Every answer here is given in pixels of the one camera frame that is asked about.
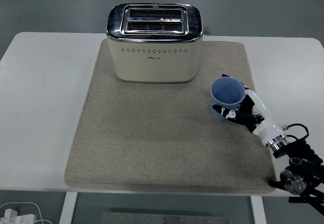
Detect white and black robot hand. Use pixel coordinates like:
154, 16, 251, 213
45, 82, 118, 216
212, 73, 286, 146

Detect white power cable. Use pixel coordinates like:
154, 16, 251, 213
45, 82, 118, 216
0, 202, 54, 224

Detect white power strip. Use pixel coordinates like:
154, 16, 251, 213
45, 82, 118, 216
0, 208, 37, 224

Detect blue ribbed plastic cup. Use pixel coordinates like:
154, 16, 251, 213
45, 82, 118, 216
210, 77, 246, 121

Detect white table leg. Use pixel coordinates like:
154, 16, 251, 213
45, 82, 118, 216
58, 192, 78, 224
249, 196, 266, 224

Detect beige fabric table mat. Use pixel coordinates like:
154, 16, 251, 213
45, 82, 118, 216
64, 39, 278, 192

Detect grey metal plate with screws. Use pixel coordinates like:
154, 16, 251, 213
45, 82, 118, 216
101, 211, 230, 224

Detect cream and chrome toaster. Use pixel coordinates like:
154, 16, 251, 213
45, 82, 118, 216
105, 3, 211, 84

